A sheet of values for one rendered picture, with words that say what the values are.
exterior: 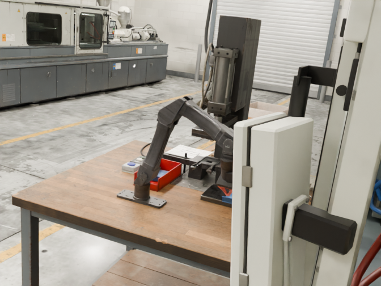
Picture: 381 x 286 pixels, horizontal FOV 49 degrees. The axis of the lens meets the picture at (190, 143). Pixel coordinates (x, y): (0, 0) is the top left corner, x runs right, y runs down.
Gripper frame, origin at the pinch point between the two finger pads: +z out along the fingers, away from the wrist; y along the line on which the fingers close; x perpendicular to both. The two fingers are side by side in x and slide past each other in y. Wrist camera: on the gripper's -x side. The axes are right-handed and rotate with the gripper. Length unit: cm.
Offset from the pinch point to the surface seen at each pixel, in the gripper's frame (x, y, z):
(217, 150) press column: 21, 45, 27
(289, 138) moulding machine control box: -27, -47, -79
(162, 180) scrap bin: 31.1, 2.4, 7.7
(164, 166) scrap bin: 39.6, 19.8, 19.4
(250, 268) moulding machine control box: -25, -63, -61
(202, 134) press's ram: 22.1, 29.0, 1.3
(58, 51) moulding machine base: 431, 383, 237
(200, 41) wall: 367, 854, 478
